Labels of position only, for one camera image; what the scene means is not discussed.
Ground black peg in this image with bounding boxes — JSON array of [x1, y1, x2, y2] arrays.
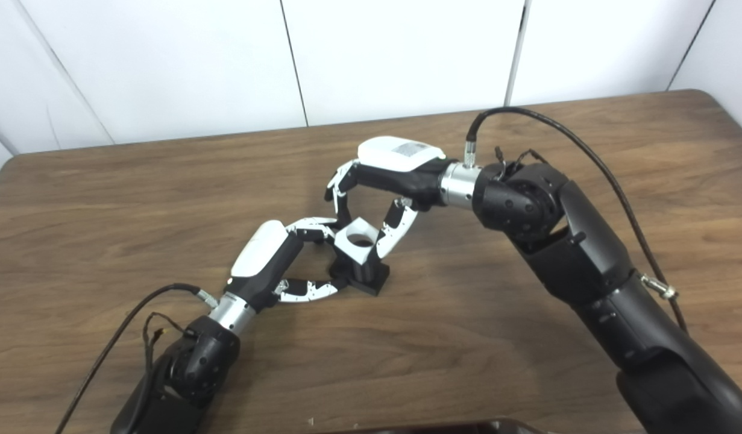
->
[[329, 253, 391, 296]]

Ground thin right arm wire bundle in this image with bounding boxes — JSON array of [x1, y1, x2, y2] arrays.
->
[[494, 146, 550, 181]]

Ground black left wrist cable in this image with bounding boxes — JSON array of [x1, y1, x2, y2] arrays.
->
[[54, 283, 219, 434]]

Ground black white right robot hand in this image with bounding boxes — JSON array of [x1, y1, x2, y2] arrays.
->
[[324, 137, 456, 261]]

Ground white square piece with hole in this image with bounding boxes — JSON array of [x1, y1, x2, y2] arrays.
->
[[335, 218, 388, 267]]

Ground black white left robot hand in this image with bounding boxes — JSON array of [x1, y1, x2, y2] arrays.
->
[[226, 217, 347, 313]]

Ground thin left arm wire bundle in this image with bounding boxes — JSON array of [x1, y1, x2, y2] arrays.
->
[[142, 312, 198, 386]]

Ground thin arm wire bundle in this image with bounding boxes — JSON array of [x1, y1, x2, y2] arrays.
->
[[494, 146, 550, 181], [142, 312, 198, 386]]

